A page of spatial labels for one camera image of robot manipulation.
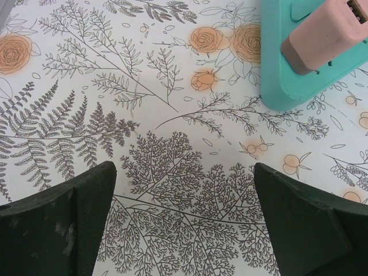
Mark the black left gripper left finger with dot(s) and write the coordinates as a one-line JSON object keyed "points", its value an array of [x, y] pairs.
{"points": [[43, 235]]}

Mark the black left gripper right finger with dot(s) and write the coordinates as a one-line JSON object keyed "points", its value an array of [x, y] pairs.
{"points": [[310, 235]]}

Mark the teal triangular power strip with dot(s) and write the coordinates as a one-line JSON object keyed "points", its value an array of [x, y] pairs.
{"points": [[276, 86]]}

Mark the dusty pink cube plug adapter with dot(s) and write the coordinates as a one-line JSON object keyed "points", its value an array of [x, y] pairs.
{"points": [[322, 37]]}

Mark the floral patterned table cover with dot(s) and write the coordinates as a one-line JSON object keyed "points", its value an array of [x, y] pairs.
{"points": [[172, 86]]}

